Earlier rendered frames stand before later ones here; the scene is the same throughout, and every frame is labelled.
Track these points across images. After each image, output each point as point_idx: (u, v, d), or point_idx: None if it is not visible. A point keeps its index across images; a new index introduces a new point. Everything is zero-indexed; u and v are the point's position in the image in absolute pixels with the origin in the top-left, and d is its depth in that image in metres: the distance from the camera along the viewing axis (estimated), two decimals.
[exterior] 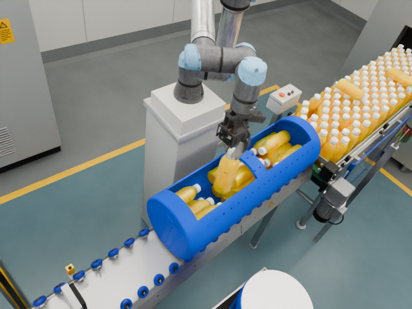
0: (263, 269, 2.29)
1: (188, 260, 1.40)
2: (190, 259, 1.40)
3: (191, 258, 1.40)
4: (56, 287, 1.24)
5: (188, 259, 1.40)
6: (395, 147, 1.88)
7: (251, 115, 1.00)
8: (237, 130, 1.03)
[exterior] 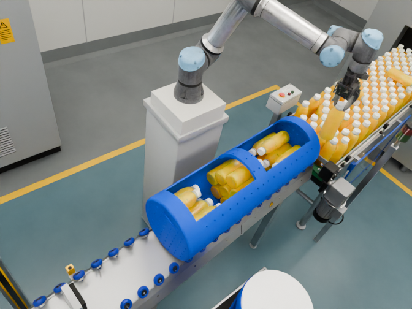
0: (263, 269, 2.29)
1: (189, 260, 1.40)
2: (191, 258, 1.40)
3: (191, 257, 1.41)
4: (56, 287, 1.24)
5: (189, 259, 1.40)
6: (395, 147, 1.88)
7: (365, 73, 1.33)
8: (352, 86, 1.36)
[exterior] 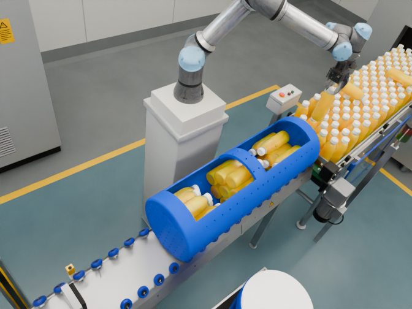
0: (263, 269, 2.29)
1: (189, 260, 1.40)
2: (191, 257, 1.40)
3: (191, 257, 1.41)
4: (56, 287, 1.24)
5: (189, 259, 1.40)
6: (395, 147, 1.88)
7: (354, 61, 1.56)
8: (343, 72, 1.59)
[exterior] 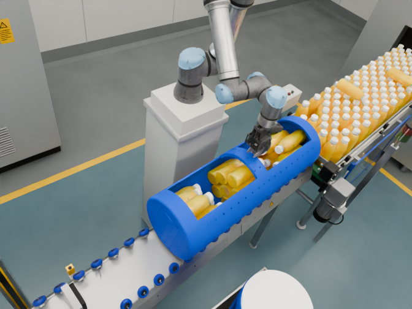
0: (263, 269, 2.29)
1: (188, 260, 1.40)
2: (190, 259, 1.40)
3: (191, 258, 1.40)
4: (56, 287, 1.24)
5: (188, 259, 1.40)
6: (395, 147, 1.88)
7: (273, 128, 1.32)
8: (262, 139, 1.35)
